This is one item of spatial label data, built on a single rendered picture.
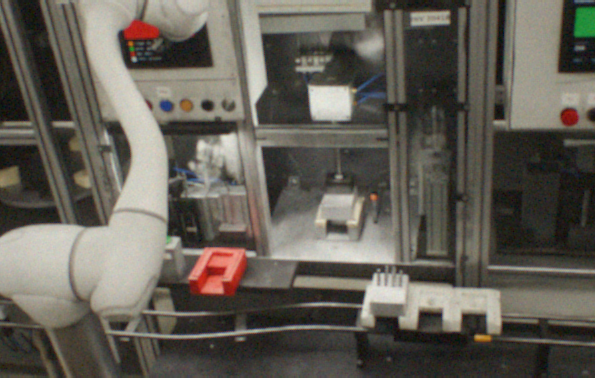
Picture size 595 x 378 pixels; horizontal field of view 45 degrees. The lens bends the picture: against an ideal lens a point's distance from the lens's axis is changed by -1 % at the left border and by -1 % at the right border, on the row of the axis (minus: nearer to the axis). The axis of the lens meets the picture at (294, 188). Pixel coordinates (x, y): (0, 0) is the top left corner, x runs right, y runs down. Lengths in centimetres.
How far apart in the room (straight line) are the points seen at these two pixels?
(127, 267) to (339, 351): 107
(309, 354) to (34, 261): 109
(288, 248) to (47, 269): 107
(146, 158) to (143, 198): 8
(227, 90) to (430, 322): 84
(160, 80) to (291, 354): 88
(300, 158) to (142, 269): 132
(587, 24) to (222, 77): 90
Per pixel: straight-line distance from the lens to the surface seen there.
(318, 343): 222
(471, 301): 203
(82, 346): 145
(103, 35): 144
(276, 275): 211
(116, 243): 126
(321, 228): 222
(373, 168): 245
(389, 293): 198
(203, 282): 211
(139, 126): 136
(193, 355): 225
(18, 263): 133
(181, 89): 198
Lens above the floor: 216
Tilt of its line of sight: 30 degrees down
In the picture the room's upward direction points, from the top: 7 degrees counter-clockwise
